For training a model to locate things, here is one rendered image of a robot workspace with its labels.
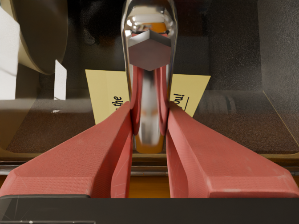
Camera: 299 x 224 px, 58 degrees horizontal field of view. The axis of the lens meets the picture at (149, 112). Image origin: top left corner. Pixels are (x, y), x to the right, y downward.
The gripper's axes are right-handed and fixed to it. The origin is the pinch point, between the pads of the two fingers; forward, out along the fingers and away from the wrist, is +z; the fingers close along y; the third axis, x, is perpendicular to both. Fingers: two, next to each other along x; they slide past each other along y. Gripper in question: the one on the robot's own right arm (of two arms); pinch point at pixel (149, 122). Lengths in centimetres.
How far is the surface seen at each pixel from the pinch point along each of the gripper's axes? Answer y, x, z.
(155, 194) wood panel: -0.9, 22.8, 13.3
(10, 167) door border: 16.0, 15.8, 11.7
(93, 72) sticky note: 3.4, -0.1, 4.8
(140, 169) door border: 1.0, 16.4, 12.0
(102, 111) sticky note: 3.6, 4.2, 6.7
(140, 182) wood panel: 1.2, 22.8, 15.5
